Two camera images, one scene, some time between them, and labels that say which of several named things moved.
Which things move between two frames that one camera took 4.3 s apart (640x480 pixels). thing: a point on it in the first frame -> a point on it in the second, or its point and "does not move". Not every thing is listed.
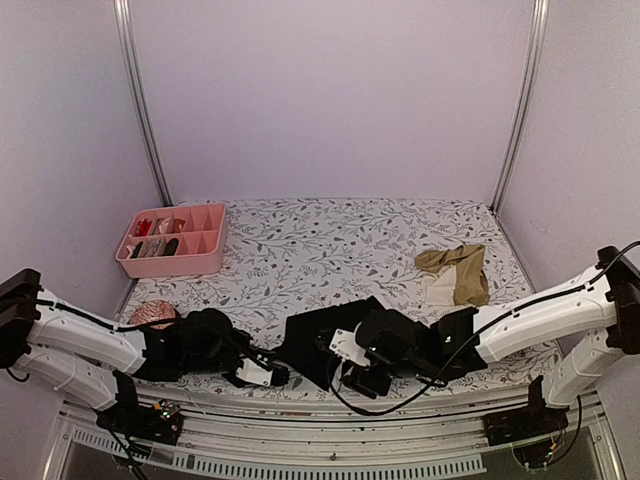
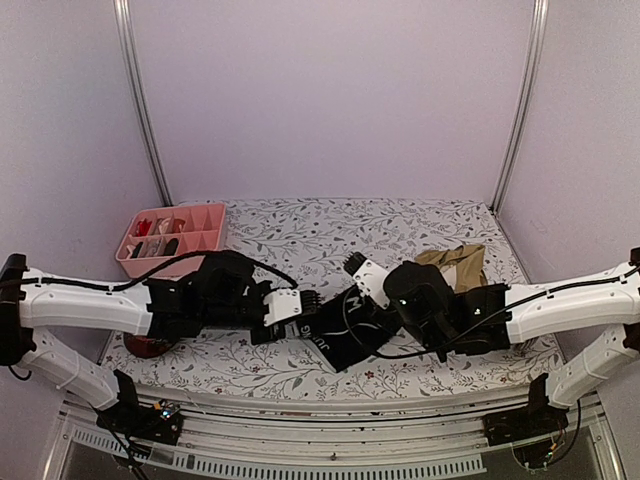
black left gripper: x=245 y=340 -> x=278 y=332
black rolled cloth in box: x=171 y=246 does not move
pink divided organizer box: x=174 y=240 does not move
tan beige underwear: x=471 y=286 does not move
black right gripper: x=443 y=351 -> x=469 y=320
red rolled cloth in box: x=142 y=227 does not move
